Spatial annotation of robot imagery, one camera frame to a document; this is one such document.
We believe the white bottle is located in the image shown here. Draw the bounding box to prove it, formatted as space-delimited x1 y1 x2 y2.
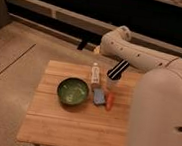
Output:
91 63 101 85

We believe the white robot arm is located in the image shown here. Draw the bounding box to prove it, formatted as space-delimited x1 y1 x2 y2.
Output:
100 25 182 146

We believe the blue sponge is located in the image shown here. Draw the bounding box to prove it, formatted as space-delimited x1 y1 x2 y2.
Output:
93 88 106 105

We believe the striped black white cup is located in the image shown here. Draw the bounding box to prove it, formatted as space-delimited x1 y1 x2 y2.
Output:
104 57 131 93

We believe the green bowl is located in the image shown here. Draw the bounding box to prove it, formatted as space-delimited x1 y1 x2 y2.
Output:
57 77 89 106

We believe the orange carrot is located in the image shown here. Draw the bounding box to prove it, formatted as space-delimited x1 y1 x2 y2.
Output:
105 92 115 111

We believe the wooden table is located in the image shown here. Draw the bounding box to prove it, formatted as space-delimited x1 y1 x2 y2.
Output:
16 60 140 146

